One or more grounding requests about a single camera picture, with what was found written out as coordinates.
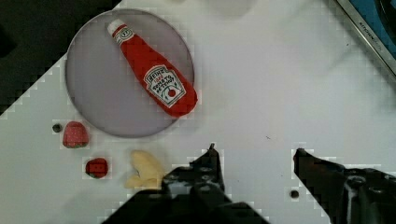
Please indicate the grey round plate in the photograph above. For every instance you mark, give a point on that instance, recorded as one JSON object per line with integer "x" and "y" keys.
{"x": 102, "y": 85}

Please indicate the red plush strawberry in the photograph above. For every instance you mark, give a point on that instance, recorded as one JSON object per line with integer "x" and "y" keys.
{"x": 96, "y": 168}

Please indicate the silver toaster oven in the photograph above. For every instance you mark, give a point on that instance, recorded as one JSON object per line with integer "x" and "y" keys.
{"x": 375, "y": 22}

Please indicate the red plush ketchup bottle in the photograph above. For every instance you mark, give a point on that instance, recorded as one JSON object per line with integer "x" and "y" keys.
{"x": 162, "y": 81}

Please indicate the pink plush strawberry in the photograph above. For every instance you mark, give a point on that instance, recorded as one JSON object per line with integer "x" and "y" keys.
{"x": 75, "y": 135}

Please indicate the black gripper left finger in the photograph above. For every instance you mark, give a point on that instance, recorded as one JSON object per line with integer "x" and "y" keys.
{"x": 188, "y": 195}

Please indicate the yellow plush banana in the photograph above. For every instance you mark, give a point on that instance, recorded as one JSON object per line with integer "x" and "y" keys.
{"x": 149, "y": 171}

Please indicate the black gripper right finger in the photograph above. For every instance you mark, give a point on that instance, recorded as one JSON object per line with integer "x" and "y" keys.
{"x": 348, "y": 195}

